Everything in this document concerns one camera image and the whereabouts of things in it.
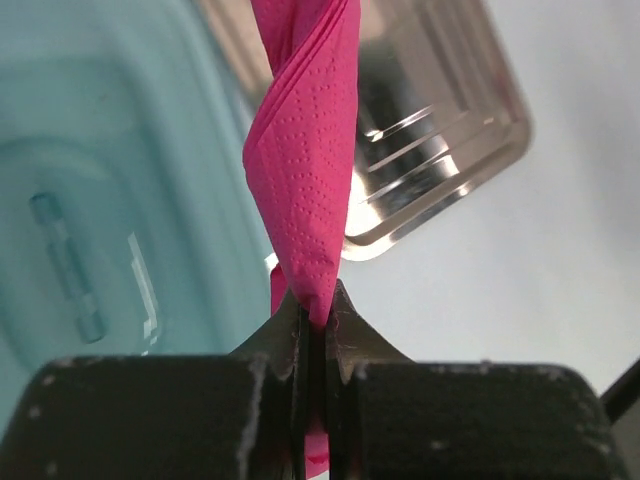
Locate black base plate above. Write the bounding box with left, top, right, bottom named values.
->
left=600, top=359, right=640, bottom=424

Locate teal plastic container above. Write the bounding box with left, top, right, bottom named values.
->
left=0, top=0, right=281, bottom=374

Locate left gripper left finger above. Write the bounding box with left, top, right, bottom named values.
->
left=1, top=295, right=309, bottom=479

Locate pink paper napkin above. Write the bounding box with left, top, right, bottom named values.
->
left=241, top=1, right=360, bottom=479

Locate steel tray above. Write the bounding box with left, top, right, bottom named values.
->
left=194, top=0, right=534, bottom=262

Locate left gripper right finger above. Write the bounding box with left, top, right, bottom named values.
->
left=325, top=285, right=625, bottom=479

